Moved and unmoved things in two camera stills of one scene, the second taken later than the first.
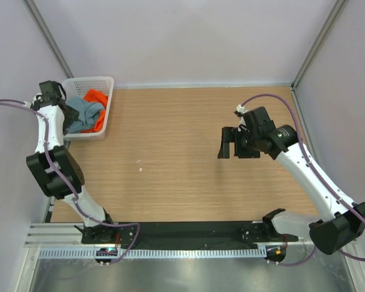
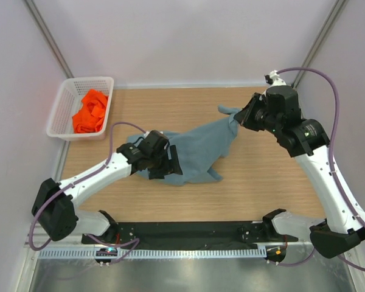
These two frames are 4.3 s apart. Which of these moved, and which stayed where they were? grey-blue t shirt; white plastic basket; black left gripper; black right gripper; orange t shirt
Moved: grey-blue t shirt; black right gripper; black left gripper
Stayed: white plastic basket; orange t shirt
